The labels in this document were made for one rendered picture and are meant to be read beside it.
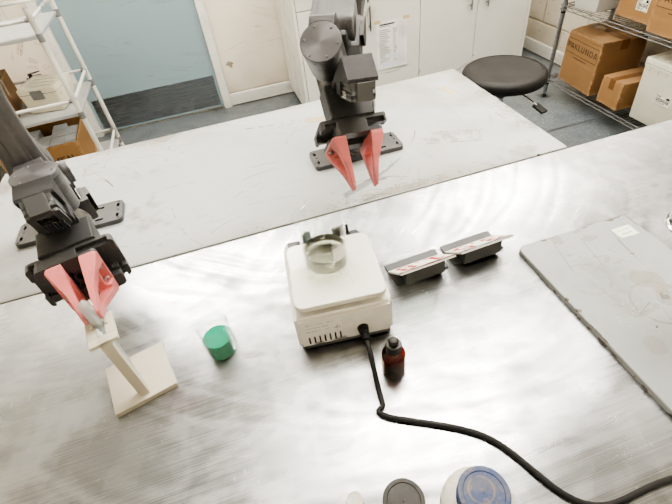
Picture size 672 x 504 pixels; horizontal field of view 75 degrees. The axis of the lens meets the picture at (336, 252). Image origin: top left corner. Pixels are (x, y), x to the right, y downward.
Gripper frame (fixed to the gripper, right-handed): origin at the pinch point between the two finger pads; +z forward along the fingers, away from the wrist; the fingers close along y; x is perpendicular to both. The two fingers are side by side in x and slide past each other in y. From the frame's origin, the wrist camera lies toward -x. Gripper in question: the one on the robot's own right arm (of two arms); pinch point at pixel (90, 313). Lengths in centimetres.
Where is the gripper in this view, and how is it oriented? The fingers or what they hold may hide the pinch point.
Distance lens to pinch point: 57.3
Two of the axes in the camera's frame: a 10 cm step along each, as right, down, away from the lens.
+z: 5.1, 5.6, -6.5
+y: 8.5, -4.2, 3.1
